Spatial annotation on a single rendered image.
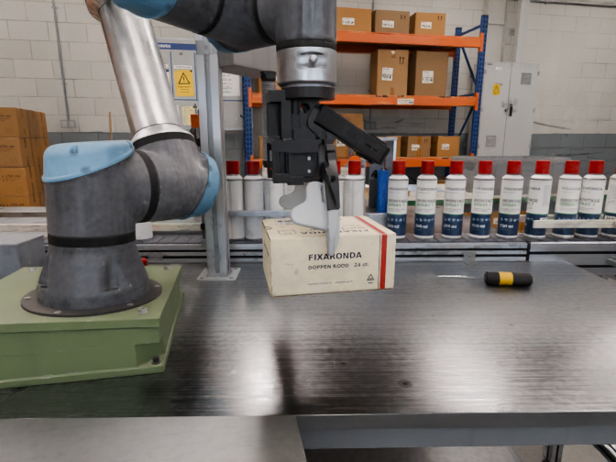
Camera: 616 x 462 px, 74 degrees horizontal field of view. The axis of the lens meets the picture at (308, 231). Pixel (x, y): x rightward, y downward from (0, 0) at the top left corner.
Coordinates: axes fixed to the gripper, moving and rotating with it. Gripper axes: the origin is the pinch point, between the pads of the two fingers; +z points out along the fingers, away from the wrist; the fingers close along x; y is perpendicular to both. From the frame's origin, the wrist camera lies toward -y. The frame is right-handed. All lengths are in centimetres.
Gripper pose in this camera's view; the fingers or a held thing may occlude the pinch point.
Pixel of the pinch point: (324, 240)
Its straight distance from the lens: 57.1
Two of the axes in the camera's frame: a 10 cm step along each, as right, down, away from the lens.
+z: 0.1, 9.7, 2.3
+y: -9.8, 0.5, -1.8
